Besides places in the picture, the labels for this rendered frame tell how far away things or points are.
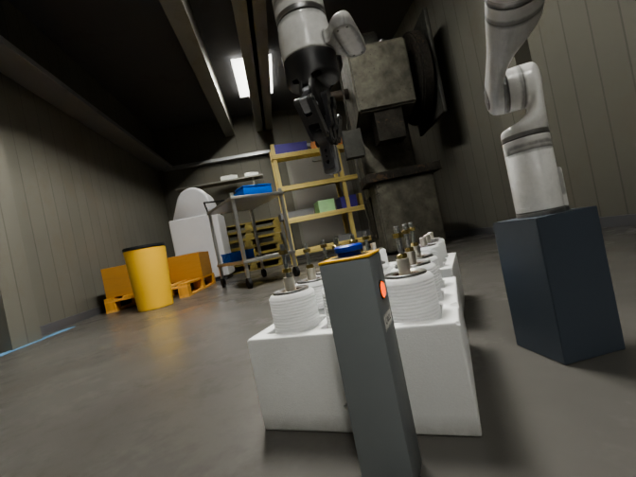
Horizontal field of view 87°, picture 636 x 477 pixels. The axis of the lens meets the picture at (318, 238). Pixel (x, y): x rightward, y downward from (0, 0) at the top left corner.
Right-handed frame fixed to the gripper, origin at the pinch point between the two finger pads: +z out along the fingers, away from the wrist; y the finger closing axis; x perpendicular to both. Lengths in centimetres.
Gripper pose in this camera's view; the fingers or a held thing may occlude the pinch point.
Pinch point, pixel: (330, 160)
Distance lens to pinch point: 48.8
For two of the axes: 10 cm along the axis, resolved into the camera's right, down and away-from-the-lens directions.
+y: -3.7, 1.1, -9.2
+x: 9.1, -1.8, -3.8
